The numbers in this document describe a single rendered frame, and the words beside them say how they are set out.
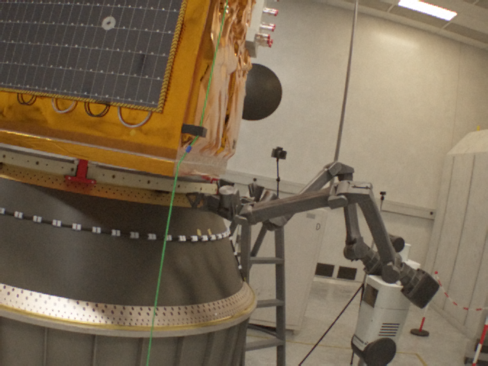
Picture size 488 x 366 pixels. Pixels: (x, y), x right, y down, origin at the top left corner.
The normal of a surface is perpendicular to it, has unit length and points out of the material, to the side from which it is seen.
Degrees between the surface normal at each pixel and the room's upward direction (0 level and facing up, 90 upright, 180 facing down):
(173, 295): 62
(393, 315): 90
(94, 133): 95
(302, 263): 90
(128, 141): 92
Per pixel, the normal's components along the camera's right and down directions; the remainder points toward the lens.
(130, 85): -0.07, 0.01
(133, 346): 0.57, 0.13
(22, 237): 0.23, -0.41
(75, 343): 0.39, 0.10
